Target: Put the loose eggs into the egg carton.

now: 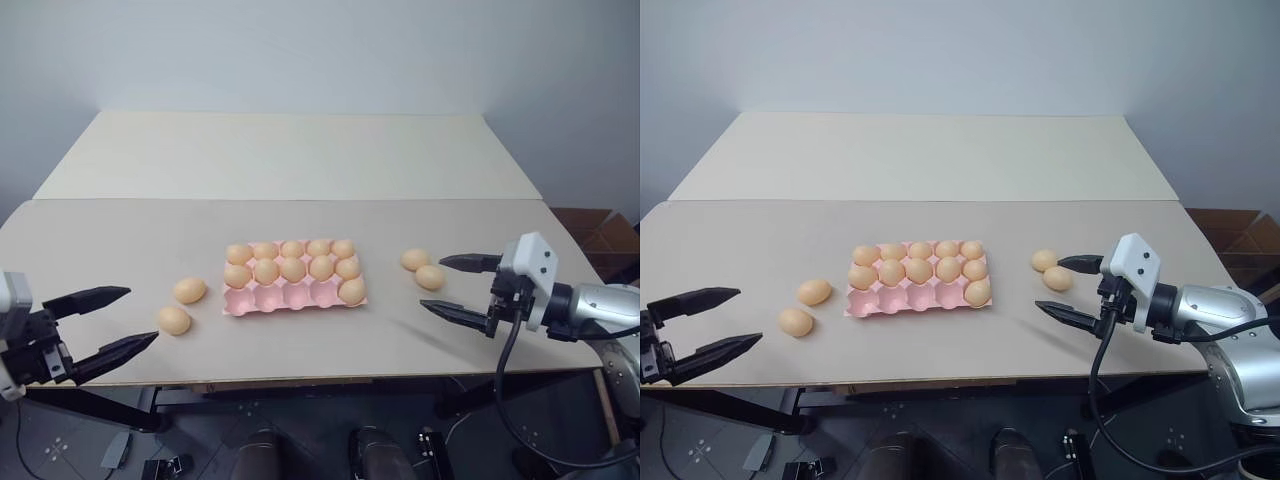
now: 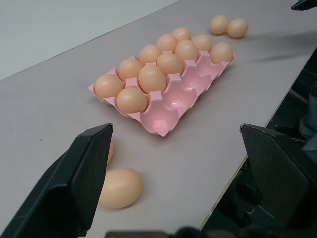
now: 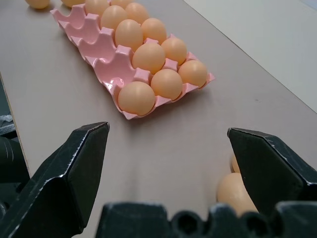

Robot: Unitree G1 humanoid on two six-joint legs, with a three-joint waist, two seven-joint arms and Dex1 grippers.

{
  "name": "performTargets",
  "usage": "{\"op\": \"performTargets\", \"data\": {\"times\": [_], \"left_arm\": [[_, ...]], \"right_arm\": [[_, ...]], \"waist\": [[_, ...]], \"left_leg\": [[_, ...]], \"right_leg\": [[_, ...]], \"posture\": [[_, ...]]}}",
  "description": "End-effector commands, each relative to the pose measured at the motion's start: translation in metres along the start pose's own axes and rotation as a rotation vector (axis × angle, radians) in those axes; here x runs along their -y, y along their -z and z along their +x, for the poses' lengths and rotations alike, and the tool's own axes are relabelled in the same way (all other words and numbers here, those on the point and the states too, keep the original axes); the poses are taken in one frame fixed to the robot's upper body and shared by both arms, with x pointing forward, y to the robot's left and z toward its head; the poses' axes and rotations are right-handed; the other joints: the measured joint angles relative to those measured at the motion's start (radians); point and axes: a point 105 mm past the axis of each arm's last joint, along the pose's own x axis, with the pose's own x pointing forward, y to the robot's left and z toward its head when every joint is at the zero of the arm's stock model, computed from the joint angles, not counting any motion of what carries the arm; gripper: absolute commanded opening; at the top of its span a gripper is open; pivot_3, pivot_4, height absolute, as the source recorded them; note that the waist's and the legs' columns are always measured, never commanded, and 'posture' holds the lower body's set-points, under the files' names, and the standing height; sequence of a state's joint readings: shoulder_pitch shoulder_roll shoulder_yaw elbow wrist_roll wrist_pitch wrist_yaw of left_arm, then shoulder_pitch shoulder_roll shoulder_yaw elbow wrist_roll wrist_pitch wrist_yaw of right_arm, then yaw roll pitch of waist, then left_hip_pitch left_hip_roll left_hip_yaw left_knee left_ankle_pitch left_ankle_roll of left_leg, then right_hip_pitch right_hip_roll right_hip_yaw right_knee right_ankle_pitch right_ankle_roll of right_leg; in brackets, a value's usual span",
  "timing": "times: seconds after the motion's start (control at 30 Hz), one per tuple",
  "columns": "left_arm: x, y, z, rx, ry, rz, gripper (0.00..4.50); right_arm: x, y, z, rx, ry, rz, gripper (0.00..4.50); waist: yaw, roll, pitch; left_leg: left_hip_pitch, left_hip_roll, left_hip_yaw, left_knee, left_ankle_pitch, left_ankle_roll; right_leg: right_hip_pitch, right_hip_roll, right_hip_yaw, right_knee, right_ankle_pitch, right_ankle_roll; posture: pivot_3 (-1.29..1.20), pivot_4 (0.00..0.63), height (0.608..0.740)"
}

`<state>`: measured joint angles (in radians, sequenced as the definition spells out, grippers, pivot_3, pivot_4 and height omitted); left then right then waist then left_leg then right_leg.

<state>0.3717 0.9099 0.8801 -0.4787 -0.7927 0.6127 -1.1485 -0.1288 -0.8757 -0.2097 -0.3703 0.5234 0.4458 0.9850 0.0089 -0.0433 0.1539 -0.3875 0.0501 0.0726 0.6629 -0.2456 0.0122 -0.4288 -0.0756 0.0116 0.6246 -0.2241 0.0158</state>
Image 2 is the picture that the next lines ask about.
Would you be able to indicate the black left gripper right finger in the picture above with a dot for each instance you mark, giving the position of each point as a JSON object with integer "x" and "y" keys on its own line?
{"x": 280, "y": 173}

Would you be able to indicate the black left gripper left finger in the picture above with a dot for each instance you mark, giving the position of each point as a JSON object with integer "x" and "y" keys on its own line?
{"x": 62, "y": 188}

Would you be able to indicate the pink egg tray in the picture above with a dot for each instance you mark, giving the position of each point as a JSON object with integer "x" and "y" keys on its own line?
{"x": 183, "y": 94}

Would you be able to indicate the beige egg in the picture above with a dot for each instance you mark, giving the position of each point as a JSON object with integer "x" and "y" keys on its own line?
{"x": 129, "y": 69}
{"x": 108, "y": 85}
{"x": 237, "y": 28}
{"x": 221, "y": 52}
{"x": 131, "y": 99}
{"x": 122, "y": 187}
{"x": 170, "y": 64}
{"x": 202, "y": 42}
{"x": 182, "y": 33}
{"x": 166, "y": 42}
{"x": 219, "y": 24}
{"x": 149, "y": 53}
{"x": 151, "y": 78}
{"x": 111, "y": 152}
{"x": 186, "y": 50}

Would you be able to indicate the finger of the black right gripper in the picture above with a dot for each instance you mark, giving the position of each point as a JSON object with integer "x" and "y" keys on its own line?
{"x": 305, "y": 4}

